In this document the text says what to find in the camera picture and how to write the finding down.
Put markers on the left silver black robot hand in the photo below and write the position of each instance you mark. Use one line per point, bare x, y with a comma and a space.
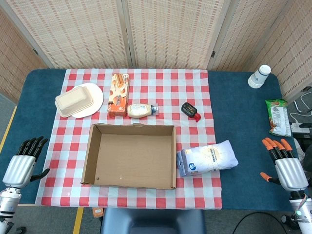
20, 166

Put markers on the right silver orange-tipped robot hand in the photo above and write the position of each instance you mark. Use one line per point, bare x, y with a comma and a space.
288, 168

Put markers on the white blue bag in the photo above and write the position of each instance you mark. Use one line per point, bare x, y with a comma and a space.
207, 158

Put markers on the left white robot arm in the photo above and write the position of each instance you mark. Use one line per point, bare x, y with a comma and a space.
6, 204

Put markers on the white power strip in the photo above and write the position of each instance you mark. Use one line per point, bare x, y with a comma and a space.
298, 126

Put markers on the green snack bag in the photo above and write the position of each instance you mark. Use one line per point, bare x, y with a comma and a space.
278, 117

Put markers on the blue table cover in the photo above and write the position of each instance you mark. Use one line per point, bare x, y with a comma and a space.
243, 136

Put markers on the beige pulp food container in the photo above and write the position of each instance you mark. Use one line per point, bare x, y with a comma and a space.
73, 100

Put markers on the small orange box on floor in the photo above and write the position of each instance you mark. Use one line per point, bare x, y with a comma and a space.
98, 212

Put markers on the white paper cup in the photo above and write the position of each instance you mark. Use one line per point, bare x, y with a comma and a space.
259, 76

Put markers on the white round paper plate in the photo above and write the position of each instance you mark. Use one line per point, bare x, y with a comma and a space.
96, 97

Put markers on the brown cardboard box tray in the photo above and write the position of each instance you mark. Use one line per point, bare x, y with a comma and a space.
131, 156

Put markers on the black red soy sauce bottle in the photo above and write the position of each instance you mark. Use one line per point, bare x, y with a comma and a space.
190, 109

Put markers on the red white checkered tablecloth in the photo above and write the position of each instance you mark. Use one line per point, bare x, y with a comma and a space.
136, 136

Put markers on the orange biscuit box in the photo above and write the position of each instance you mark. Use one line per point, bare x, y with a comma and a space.
119, 95

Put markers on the mayonnaise squeeze bottle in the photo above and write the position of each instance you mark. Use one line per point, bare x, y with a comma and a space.
141, 111

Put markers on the dark blue chair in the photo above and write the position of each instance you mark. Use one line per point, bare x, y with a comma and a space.
151, 220

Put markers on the woven folding screen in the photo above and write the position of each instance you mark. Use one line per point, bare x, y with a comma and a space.
156, 31

